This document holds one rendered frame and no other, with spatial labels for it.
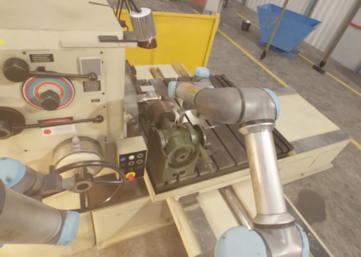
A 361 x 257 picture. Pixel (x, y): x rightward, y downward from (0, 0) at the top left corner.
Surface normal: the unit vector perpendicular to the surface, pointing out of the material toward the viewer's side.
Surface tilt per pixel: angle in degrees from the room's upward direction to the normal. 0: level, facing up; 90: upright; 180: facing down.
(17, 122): 90
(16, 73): 90
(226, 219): 0
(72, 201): 0
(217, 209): 0
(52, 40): 45
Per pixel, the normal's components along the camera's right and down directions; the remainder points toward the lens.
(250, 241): 0.07, -0.74
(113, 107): 0.40, 0.65
